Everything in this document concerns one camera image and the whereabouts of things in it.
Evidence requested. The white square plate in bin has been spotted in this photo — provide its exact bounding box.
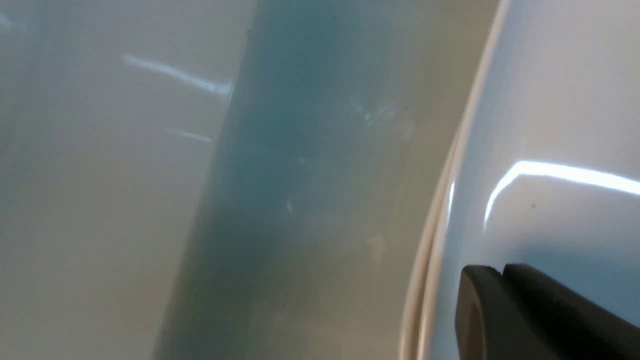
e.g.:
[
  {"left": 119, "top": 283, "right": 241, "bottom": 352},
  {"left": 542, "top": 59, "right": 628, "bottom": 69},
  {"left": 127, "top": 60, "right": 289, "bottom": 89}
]
[{"left": 396, "top": 0, "right": 512, "bottom": 360}]

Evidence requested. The large white rice plate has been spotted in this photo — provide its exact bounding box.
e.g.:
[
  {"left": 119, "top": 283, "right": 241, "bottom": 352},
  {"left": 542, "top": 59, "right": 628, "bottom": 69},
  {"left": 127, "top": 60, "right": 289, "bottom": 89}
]
[{"left": 418, "top": 0, "right": 640, "bottom": 360}]

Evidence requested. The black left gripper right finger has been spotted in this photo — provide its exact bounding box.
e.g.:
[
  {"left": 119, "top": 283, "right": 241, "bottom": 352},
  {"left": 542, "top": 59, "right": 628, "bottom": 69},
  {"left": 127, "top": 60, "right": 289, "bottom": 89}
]
[{"left": 502, "top": 263, "right": 640, "bottom": 360}]

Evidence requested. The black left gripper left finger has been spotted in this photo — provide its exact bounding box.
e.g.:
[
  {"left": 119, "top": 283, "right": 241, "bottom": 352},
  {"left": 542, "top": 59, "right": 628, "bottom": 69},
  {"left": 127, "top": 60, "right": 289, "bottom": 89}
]
[{"left": 455, "top": 265, "right": 576, "bottom": 360}]

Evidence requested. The large white plastic bin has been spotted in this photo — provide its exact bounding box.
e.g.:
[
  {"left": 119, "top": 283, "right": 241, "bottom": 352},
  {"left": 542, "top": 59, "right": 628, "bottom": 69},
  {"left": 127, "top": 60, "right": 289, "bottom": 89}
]
[{"left": 0, "top": 0, "right": 499, "bottom": 360}]

